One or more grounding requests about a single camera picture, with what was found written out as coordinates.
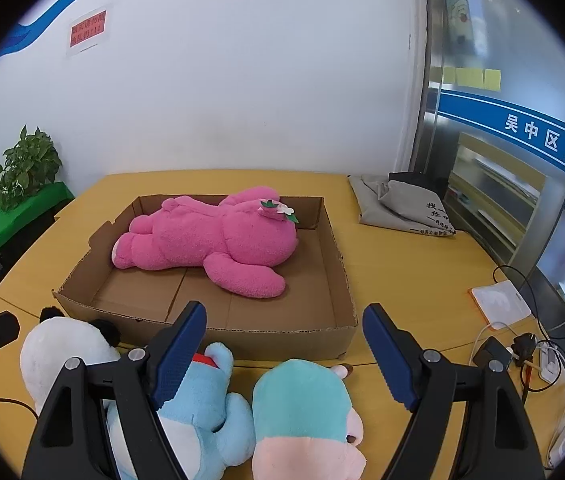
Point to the blue banner strip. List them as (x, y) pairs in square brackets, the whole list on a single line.
[(512, 122)]

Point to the yellow sticky note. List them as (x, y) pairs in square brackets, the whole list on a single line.
[(450, 75), (469, 77), (492, 80)]

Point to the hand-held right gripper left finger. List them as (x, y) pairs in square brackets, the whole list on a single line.
[(177, 355)]

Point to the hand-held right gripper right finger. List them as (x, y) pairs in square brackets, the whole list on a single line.
[(392, 355)]

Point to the large green potted plant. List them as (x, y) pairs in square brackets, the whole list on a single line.
[(30, 165)]

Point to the white panda plush toy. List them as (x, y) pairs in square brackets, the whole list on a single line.
[(57, 345)]

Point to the teal and pink plush toy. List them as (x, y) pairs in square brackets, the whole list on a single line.
[(297, 400)]

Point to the white power strip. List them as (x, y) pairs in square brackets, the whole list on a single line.
[(552, 362)]

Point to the metal door frame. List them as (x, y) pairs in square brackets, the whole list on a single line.
[(427, 125)]

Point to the cartoon poster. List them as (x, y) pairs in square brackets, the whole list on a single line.
[(464, 20)]

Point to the grey cloth bag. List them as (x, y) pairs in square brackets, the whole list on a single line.
[(387, 210)]

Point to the black plug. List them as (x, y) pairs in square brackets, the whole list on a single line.
[(524, 345)]

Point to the pink bear plush toy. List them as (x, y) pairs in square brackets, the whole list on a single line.
[(212, 240)]

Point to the light blue plush toy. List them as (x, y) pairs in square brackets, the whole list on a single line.
[(222, 410)]

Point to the red wall sign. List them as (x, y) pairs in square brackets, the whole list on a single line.
[(90, 32)]

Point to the green cloth cover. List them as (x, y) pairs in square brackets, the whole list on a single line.
[(2, 230)]

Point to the brown cardboard box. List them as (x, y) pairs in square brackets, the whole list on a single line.
[(262, 340)]

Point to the white pad orange edge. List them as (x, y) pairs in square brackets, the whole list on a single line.
[(499, 305)]

